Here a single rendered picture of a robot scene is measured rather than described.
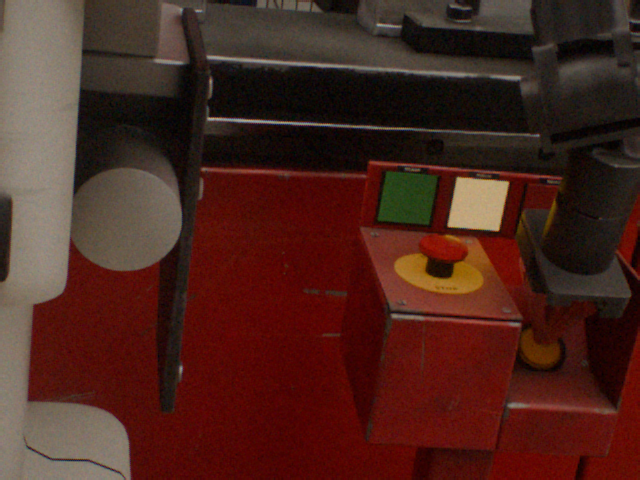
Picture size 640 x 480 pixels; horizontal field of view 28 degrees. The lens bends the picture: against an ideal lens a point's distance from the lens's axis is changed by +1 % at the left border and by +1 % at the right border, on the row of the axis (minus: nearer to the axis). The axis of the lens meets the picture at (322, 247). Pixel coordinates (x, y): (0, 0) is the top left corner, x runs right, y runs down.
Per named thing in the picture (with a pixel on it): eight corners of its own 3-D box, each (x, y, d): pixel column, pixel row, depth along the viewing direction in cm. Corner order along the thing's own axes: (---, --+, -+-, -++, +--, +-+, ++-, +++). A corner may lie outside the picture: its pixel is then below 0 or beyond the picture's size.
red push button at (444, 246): (417, 289, 99) (425, 248, 98) (408, 268, 103) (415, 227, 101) (466, 293, 100) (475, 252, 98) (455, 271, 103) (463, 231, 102)
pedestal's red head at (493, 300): (364, 445, 98) (401, 236, 91) (337, 346, 113) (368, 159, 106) (608, 459, 102) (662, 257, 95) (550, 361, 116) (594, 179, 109)
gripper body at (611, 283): (592, 230, 105) (619, 158, 100) (625, 315, 97) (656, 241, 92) (516, 225, 103) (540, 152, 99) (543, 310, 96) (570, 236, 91)
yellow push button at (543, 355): (511, 376, 106) (520, 365, 104) (507, 336, 108) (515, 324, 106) (555, 379, 106) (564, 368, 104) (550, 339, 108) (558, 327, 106)
